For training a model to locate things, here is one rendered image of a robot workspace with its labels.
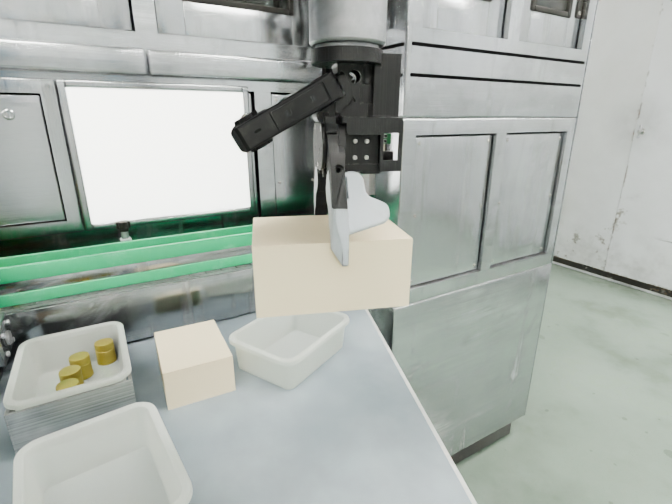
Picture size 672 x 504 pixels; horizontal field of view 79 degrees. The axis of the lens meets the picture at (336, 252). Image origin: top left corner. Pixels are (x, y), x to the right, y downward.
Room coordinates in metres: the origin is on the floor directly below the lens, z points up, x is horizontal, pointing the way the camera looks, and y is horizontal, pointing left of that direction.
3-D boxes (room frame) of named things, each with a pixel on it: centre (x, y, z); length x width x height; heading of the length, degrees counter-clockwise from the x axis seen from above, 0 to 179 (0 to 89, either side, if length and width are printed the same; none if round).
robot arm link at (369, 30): (0.45, -0.01, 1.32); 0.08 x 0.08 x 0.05
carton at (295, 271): (0.44, 0.01, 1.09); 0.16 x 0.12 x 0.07; 100
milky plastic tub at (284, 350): (0.76, 0.09, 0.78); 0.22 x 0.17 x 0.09; 147
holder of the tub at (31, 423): (0.65, 0.48, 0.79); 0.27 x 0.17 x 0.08; 31
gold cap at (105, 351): (0.72, 0.47, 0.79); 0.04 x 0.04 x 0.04
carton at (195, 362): (0.69, 0.28, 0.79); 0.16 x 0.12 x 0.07; 28
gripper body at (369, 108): (0.44, -0.02, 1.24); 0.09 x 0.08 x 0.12; 100
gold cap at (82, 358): (0.67, 0.49, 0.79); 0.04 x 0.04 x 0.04
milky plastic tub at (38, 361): (0.62, 0.47, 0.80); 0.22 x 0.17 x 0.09; 31
